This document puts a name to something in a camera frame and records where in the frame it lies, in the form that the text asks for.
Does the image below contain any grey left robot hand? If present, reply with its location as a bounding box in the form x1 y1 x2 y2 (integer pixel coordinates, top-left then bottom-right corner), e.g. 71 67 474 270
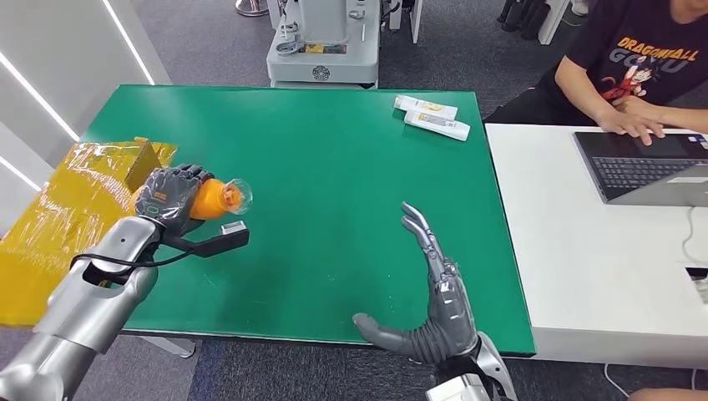
132 164 217 236

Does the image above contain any person's right hand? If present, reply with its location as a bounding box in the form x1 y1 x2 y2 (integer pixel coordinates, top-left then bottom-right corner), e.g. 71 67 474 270
596 108 666 146

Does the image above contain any person's left hand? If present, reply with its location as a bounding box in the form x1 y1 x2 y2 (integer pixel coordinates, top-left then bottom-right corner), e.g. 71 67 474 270
610 94 668 122

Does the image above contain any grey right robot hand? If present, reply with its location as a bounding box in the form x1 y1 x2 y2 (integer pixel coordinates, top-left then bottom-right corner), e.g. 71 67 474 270
351 201 480 365

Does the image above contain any orange plastic bottle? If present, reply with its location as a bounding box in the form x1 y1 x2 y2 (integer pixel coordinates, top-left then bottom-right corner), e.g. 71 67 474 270
186 178 254 221

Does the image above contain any grey laptop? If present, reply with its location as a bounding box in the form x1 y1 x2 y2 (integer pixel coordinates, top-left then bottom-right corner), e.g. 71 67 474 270
572 130 708 207

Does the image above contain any person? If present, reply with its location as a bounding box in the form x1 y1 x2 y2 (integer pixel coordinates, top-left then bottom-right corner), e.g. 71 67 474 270
627 387 708 401
483 0 708 146

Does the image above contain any yellow taped cardboard box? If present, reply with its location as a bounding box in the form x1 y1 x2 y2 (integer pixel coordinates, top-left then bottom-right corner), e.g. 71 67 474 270
0 137 180 327

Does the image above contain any white table leg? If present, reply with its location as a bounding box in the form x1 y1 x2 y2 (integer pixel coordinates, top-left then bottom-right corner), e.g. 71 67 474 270
138 334 196 359

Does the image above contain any grey device with screen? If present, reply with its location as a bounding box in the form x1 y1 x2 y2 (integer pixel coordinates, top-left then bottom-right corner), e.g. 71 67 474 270
685 266 708 304

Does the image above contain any white tube with grey label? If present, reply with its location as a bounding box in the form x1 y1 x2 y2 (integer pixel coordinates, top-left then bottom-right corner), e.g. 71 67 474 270
403 109 471 142

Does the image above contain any chrome stand base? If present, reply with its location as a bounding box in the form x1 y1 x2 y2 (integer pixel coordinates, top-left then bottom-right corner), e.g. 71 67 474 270
235 0 271 18

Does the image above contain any white tube with yellow print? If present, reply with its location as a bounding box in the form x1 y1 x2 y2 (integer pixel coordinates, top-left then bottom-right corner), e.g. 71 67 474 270
393 94 459 122

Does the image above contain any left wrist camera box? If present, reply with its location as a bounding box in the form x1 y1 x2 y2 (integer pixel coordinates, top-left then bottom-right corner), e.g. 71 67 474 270
163 221 251 259

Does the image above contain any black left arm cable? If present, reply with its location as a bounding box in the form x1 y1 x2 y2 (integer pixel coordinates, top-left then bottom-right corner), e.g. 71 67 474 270
69 250 195 273

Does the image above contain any white laptop cable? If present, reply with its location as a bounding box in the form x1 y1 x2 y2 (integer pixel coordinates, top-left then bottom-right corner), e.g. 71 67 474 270
680 206 708 266

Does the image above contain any white floor cable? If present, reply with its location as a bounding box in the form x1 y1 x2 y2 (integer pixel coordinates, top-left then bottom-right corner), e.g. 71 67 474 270
603 363 632 398

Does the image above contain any white furniture post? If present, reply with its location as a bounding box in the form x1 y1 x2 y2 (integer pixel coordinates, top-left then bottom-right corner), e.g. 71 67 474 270
389 0 424 45

